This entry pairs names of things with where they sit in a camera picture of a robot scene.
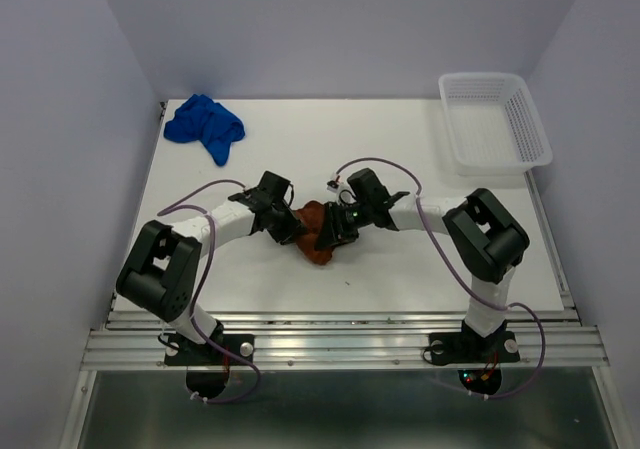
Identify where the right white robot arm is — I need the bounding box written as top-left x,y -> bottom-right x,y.
314,168 -> 530,359

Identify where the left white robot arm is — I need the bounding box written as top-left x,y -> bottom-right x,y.
116,171 -> 307,363

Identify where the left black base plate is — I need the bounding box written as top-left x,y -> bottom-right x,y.
157,333 -> 255,367

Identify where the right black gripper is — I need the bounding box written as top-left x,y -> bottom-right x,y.
313,200 -> 372,250

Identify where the aluminium mounting rail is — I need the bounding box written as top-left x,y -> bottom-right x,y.
81,310 -> 609,371

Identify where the blue towel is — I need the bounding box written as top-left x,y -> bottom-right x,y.
163,94 -> 246,167

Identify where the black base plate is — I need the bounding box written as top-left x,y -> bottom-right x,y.
157,333 -> 255,367
422,323 -> 520,367

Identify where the white plastic basket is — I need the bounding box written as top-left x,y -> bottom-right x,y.
438,72 -> 553,176

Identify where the brown towel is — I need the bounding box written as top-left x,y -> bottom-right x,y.
294,200 -> 333,266

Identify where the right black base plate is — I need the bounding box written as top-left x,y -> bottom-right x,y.
422,323 -> 520,367

